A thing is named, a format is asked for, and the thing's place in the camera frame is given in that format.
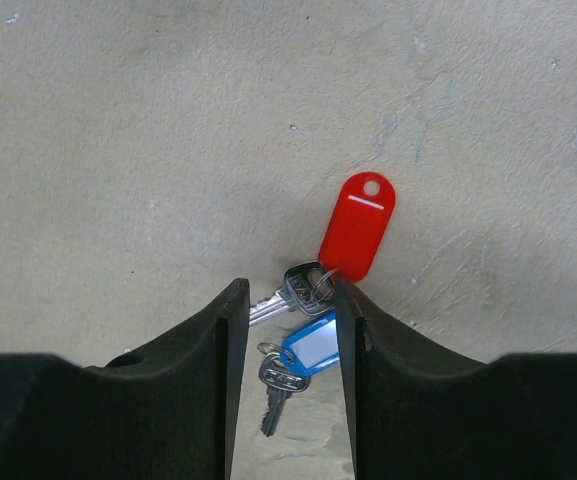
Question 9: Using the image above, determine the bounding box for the blue key tag with key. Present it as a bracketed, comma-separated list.
[257, 310, 339, 437]

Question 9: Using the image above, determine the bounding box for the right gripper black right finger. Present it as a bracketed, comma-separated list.
[335, 280, 577, 479]

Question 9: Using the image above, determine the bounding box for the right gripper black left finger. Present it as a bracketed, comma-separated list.
[0, 279, 249, 479]

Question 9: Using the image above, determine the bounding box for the red key tag with key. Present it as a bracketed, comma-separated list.
[249, 171, 397, 326]

